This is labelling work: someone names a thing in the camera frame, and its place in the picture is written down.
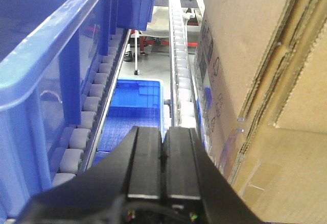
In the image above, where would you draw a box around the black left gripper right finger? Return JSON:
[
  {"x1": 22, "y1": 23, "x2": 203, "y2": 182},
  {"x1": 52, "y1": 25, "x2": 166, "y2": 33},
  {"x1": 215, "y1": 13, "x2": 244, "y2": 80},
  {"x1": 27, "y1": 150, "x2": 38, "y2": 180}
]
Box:
[{"x1": 163, "y1": 127, "x2": 262, "y2": 223}]

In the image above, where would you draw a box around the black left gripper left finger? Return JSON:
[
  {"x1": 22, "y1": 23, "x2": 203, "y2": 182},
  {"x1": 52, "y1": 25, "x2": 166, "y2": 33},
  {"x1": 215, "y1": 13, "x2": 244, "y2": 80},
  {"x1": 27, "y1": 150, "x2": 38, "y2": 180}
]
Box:
[{"x1": 16, "y1": 127, "x2": 161, "y2": 223}]

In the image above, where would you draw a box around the brown cardboard box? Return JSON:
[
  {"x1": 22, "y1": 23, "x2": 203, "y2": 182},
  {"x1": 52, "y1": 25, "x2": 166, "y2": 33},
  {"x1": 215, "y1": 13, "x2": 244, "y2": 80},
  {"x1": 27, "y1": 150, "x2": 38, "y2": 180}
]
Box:
[{"x1": 196, "y1": 0, "x2": 326, "y2": 223}]

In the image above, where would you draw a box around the blue plastic crate on shelf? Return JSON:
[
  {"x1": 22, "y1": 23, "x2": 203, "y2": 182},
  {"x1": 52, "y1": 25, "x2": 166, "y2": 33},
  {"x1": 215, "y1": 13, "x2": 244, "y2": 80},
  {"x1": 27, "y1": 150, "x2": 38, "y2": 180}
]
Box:
[{"x1": 1, "y1": 0, "x2": 110, "y2": 221}]

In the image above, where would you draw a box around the right white roller track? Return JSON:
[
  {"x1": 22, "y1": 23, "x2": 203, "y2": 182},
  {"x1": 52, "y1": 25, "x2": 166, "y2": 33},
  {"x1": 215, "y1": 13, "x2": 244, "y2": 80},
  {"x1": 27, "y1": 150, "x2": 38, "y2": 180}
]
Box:
[{"x1": 169, "y1": 0, "x2": 199, "y2": 129}]

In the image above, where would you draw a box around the white roller track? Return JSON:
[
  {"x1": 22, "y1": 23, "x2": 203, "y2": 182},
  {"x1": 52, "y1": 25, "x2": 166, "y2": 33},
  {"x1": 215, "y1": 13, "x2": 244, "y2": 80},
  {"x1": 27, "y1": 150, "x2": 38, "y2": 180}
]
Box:
[
  {"x1": 52, "y1": 28, "x2": 131, "y2": 187},
  {"x1": 169, "y1": 0, "x2": 199, "y2": 129}
]

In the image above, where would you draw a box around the left white roller track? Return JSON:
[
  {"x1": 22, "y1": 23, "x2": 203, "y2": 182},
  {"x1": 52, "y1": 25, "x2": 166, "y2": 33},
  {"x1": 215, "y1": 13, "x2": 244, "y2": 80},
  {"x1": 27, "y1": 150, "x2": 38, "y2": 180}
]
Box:
[{"x1": 52, "y1": 28, "x2": 131, "y2": 187}]

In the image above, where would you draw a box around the blue plastic crate below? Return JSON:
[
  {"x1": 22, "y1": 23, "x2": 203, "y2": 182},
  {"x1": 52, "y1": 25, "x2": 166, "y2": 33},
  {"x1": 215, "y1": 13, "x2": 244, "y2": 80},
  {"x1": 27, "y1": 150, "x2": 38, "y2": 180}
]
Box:
[{"x1": 92, "y1": 78, "x2": 164, "y2": 165}]

